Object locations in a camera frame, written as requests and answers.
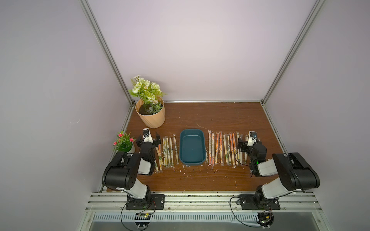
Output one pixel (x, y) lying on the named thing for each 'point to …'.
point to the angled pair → (160, 161)
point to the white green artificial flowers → (149, 92)
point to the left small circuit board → (142, 216)
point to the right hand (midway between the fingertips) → (249, 135)
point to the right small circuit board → (265, 218)
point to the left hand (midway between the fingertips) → (150, 132)
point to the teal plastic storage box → (192, 147)
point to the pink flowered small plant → (124, 143)
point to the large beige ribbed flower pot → (153, 121)
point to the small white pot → (132, 149)
